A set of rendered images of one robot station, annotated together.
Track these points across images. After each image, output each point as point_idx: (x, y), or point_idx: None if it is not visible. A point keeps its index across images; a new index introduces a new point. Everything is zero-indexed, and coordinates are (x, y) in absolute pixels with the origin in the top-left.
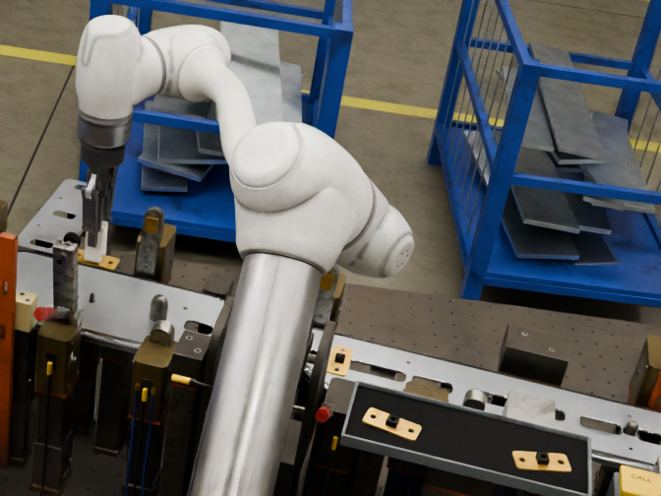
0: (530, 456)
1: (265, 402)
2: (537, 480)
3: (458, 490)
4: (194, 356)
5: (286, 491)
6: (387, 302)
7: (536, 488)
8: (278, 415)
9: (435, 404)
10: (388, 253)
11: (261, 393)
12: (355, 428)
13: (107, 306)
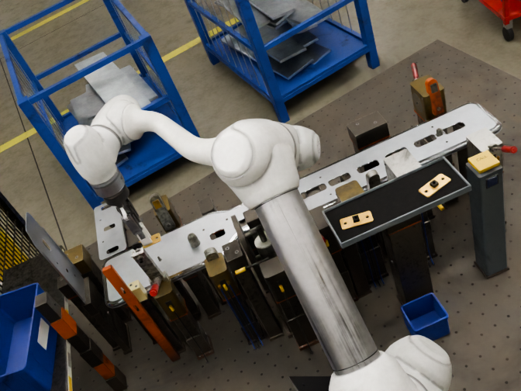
0: (427, 186)
1: (325, 273)
2: (441, 195)
3: (405, 225)
4: (238, 256)
5: None
6: None
7: (444, 200)
8: (335, 274)
9: (364, 195)
10: (312, 150)
11: (319, 271)
12: (343, 235)
13: (169, 257)
